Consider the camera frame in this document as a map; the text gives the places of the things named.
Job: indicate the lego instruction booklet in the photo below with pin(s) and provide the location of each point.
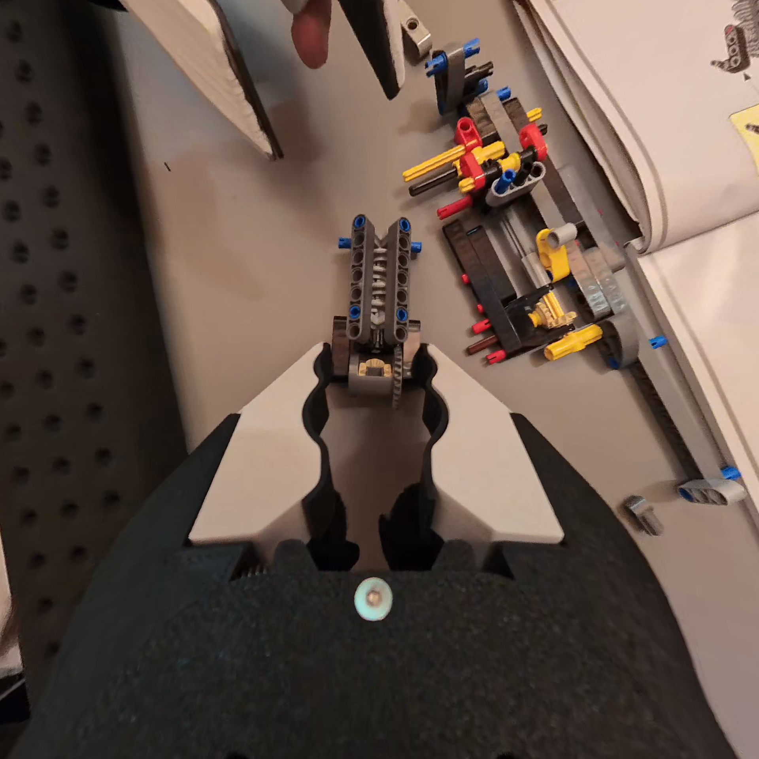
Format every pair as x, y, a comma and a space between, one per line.
682, 118

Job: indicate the dark grey lego elbow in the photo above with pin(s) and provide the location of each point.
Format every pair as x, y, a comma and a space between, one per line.
643, 513

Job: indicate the black perforated foam pad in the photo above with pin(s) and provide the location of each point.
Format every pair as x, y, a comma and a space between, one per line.
59, 296

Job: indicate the long lego chassis assembly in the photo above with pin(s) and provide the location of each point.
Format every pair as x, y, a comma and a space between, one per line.
522, 237

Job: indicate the grey lego gear assembly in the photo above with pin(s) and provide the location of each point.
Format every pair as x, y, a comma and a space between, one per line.
379, 296

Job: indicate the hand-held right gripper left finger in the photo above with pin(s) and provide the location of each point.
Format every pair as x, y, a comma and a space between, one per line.
261, 474

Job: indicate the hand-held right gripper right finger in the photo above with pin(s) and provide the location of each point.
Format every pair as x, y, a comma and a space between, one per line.
492, 474

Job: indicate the person's left hand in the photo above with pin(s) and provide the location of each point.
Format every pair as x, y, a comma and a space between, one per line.
313, 35

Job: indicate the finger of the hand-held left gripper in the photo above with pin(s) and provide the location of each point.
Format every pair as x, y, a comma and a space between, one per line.
195, 53
376, 41

